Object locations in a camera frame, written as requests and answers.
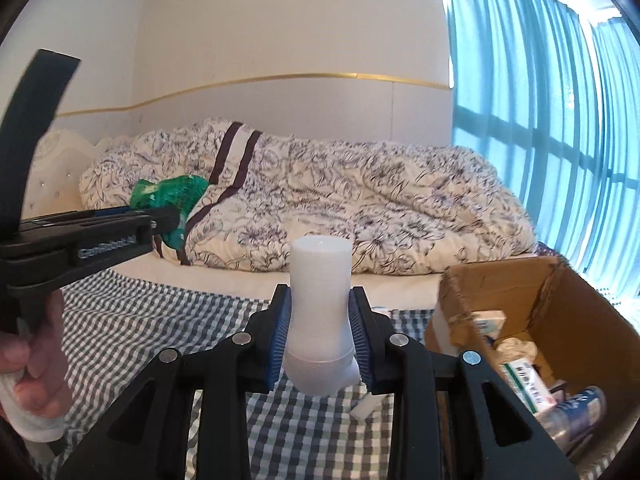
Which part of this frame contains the white plastic bottle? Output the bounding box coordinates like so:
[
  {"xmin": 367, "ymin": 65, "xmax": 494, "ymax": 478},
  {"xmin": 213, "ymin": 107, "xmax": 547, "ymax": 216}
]
[{"xmin": 283, "ymin": 235, "xmax": 359, "ymax": 396}]

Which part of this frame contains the person's left hand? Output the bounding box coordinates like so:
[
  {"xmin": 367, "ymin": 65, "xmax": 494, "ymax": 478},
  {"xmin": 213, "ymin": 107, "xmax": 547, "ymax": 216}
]
[{"xmin": 1, "ymin": 289, "xmax": 72, "ymax": 418}]

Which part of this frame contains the green white medicine box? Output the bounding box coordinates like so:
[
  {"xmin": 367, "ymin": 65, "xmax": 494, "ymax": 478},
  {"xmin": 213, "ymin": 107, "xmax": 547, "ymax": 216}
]
[{"xmin": 501, "ymin": 359, "xmax": 556, "ymax": 416}]

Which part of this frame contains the blue white tube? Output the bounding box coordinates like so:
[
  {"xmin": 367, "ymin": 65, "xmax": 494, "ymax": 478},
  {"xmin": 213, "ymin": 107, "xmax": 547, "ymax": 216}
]
[{"xmin": 537, "ymin": 386, "xmax": 606, "ymax": 454}]

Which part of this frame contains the white tufted headboard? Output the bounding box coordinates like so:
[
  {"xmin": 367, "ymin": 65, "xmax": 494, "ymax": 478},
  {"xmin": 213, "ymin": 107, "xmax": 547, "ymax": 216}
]
[{"xmin": 22, "ymin": 129, "xmax": 126, "ymax": 219}]

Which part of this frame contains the small white box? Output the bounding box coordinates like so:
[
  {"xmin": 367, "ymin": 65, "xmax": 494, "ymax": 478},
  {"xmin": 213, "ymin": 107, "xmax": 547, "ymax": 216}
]
[{"xmin": 472, "ymin": 310, "xmax": 506, "ymax": 340}]

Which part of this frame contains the brown cardboard box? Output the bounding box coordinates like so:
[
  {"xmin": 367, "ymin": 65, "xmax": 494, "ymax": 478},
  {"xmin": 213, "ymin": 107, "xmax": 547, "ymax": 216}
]
[{"xmin": 425, "ymin": 256, "xmax": 639, "ymax": 479}]

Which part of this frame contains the floral white duvet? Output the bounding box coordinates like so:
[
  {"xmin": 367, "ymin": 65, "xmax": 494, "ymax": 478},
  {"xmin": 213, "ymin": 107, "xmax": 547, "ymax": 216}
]
[{"xmin": 79, "ymin": 118, "xmax": 537, "ymax": 276}]

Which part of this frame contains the blue curtain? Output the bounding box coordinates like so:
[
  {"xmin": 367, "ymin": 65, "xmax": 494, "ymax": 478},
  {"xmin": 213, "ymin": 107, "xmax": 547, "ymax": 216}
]
[{"xmin": 445, "ymin": 0, "xmax": 639, "ymax": 299}]

